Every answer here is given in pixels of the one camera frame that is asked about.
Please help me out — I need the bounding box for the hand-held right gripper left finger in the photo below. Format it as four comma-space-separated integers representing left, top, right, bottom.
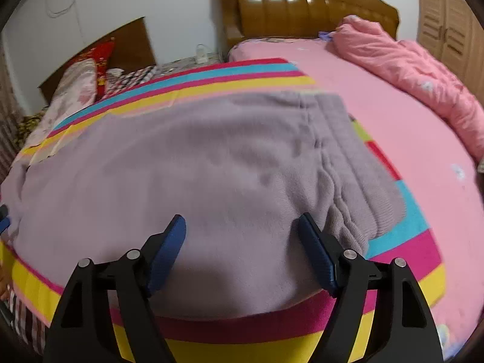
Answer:
43, 214, 187, 363

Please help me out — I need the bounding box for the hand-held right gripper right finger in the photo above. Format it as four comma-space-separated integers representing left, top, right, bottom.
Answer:
297, 212, 444, 363

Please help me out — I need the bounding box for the lilac knitted sweater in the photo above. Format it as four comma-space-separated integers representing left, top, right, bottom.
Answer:
0, 91, 407, 320

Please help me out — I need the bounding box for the brown floral blanket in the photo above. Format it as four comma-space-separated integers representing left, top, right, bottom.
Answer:
15, 108, 48, 148

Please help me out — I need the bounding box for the pink floral quilt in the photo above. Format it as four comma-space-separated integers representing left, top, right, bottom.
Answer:
23, 58, 99, 148

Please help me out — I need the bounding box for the pink bed sheet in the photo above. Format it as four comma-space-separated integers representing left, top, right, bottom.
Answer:
227, 38, 484, 360

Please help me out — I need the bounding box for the striped colourful blanket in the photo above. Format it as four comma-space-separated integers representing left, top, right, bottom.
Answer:
0, 58, 447, 363

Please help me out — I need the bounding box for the red floral pillow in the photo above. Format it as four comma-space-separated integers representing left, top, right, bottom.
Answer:
74, 38, 116, 101

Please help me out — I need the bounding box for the nightstand with floral cover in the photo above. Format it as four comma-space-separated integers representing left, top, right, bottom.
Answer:
159, 51, 227, 74

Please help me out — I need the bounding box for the dark brown wooden headboard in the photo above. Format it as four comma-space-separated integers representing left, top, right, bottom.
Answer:
38, 17, 157, 106

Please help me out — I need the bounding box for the light brown wooden headboard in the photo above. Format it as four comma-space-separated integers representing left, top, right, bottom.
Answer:
215, 0, 401, 59

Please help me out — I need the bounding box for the wooden wardrobe door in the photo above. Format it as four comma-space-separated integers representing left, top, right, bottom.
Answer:
416, 0, 484, 91

